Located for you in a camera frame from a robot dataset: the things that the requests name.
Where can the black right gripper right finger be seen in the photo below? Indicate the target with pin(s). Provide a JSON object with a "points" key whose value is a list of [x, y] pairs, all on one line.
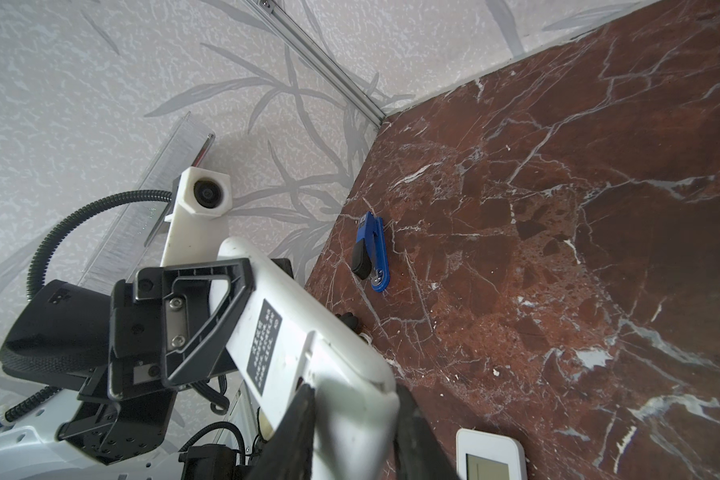
{"points": [[418, 454]]}

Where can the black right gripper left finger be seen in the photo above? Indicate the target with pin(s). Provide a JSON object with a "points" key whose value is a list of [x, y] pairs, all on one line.
{"points": [[289, 454]]}

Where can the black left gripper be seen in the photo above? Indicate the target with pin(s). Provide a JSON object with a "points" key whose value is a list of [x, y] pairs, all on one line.
{"points": [[142, 345]]}

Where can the white remote with red buttons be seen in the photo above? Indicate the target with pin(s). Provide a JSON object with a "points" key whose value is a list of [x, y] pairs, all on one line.
{"points": [[284, 337]]}

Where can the white air conditioner remote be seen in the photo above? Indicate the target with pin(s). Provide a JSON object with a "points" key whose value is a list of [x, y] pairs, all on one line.
{"points": [[487, 456]]}

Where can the blue stapler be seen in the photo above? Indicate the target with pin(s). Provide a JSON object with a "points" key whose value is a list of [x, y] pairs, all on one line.
{"points": [[369, 260]]}

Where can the clear acrylic wall shelf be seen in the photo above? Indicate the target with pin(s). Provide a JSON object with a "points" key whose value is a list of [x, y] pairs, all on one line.
{"points": [[137, 224]]}

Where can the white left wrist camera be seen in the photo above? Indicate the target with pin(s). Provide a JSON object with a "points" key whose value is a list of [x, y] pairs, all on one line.
{"points": [[197, 223]]}

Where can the aluminium frame profiles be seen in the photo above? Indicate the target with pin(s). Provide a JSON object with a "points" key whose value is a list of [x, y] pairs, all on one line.
{"points": [[275, 17]]}

